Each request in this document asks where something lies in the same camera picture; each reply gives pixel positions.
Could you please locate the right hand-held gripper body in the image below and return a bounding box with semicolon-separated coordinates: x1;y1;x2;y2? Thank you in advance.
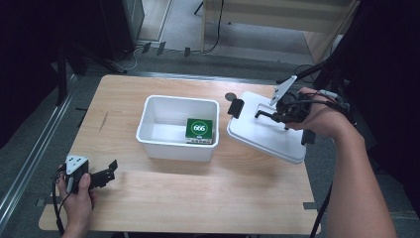
268;74;314;124

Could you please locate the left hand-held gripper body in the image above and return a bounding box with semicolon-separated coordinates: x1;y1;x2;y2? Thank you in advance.
63;154;92;195

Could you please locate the white box lid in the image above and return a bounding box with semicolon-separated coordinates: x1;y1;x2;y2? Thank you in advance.
226;90;317;166

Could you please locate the white plastic box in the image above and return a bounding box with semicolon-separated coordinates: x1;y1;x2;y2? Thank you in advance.
135;94;221;164

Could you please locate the green packet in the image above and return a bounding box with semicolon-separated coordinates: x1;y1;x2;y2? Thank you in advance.
184;117;214;146

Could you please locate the person's left hand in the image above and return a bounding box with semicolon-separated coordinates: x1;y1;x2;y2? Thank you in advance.
55;165;99;230

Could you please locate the person's right hand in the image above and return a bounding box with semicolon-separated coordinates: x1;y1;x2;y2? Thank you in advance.
284;86;353;139

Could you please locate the light wooden furniture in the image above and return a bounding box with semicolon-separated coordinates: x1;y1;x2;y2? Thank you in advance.
199;0;362;64

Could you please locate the dark cabinet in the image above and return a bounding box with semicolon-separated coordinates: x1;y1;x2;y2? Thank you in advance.
98;0;147;61

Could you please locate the metal floor rail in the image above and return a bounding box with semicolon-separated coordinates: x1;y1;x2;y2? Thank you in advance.
0;74;77;230

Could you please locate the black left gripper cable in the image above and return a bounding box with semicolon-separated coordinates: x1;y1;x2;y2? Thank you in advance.
52;167;72;236

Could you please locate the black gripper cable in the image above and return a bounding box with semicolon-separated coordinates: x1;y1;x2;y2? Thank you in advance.
286;88;352;115
52;167;72;236

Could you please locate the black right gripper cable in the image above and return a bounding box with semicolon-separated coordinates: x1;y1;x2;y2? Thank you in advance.
286;88;352;115

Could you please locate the black floor cable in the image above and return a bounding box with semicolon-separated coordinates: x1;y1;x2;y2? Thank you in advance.
193;0;226;55

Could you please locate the white floor cable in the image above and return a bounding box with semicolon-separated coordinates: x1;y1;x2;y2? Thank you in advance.
122;45;143;72

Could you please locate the black hanging cable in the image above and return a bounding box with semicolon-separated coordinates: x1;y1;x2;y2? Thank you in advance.
308;180;333;238

